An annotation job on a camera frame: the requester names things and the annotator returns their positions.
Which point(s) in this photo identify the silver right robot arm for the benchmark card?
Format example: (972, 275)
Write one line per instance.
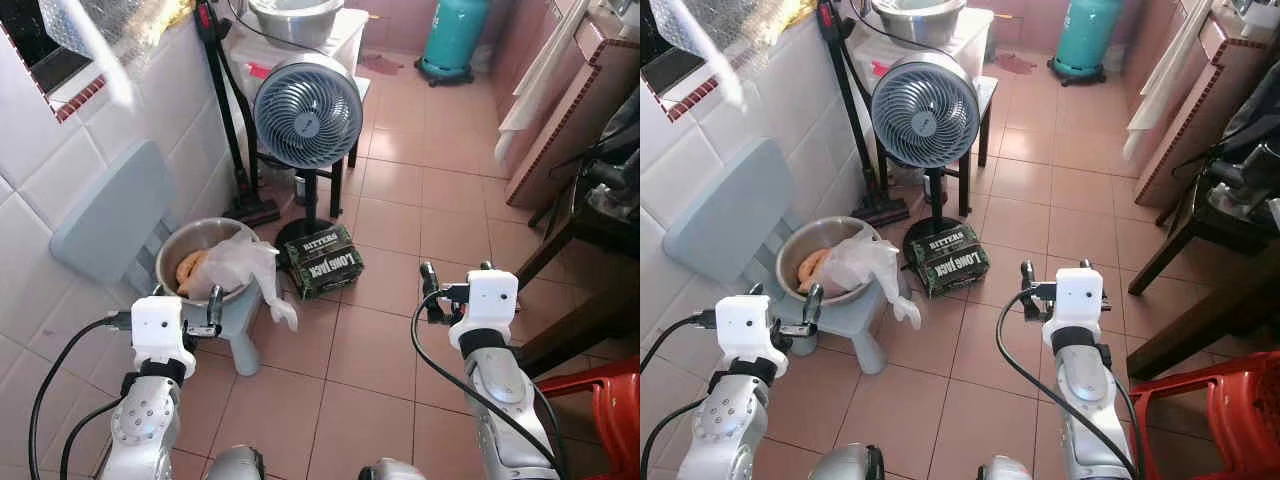
(1085, 400)
(505, 400)

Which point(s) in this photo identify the orange food in bowl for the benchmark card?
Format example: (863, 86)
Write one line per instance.
(190, 270)
(812, 268)

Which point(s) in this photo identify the white plastic bag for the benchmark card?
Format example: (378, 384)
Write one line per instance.
(245, 268)
(870, 262)

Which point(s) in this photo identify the round steel bowl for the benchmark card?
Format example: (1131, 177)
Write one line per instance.
(195, 238)
(815, 236)

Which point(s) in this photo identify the light blue plastic child chair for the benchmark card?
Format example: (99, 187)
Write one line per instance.
(725, 215)
(110, 215)

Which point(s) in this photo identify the green Long Jack bitters box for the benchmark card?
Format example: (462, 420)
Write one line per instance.
(322, 262)
(948, 262)

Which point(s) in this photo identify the dark brown wooden table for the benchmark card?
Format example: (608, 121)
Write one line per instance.
(590, 300)
(1210, 310)

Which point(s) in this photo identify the silver left robot leg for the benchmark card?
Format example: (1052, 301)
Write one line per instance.
(845, 465)
(235, 465)

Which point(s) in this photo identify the silver robot leg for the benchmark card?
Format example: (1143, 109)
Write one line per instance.
(1010, 470)
(845, 465)
(235, 465)
(392, 470)

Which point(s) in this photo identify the black bag on table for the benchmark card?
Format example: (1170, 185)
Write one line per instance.
(1245, 165)
(615, 165)

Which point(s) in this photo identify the brown leaning board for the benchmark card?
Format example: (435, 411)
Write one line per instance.
(575, 110)
(1195, 110)

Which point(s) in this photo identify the silver right robot leg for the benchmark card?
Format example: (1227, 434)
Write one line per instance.
(1010, 470)
(392, 470)

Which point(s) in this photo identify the white leaning plank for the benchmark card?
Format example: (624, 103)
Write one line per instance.
(535, 85)
(1165, 85)

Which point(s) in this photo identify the red plastic chair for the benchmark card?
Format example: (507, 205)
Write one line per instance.
(1215, 420)
(605, 420)

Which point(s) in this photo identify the black red stick vacuum cleaner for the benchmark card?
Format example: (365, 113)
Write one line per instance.
(843, 100)
(222, 100)

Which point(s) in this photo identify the grey round standing fan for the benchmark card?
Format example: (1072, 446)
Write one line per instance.
(925, 110)
(308, 110)

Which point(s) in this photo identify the dark red floor rag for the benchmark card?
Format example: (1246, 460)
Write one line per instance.
(380, 65)
(1014, 63)

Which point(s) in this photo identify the green gas cylinder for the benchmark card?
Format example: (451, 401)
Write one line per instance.
(455, 35)
(1087, 35)

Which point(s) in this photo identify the white small table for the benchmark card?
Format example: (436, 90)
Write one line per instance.
(245, 70)
(862, 70)

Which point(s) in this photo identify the clear bubble wrap sheet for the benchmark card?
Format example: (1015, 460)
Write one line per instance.
(700, 30)
(90, 30)

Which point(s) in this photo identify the large steel basin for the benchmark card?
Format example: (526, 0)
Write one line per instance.
(295, 22)
(920, 22)

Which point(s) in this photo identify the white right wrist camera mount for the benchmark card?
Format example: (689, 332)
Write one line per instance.
(1075, 300)
(490, 300)

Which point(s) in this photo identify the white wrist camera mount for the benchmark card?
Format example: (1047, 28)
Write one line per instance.
(158, 330)
(1075, 300)
(745, 330)
(490, 300)

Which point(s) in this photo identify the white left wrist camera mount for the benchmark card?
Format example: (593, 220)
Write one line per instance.
(745, 330)
(158, 330)

